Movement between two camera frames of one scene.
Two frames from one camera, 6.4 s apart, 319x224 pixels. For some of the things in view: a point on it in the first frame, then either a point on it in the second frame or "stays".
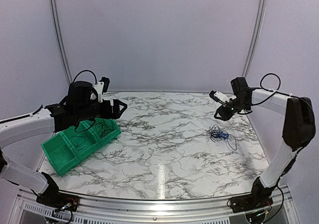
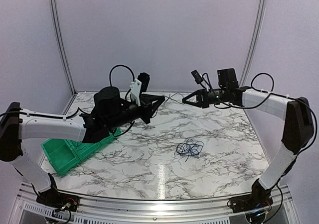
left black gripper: (115, 114) -> (148, 110)
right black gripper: (226, 116) -> (205, 104)
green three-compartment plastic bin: (65, 149) stays
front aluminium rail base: (102, 210) stays
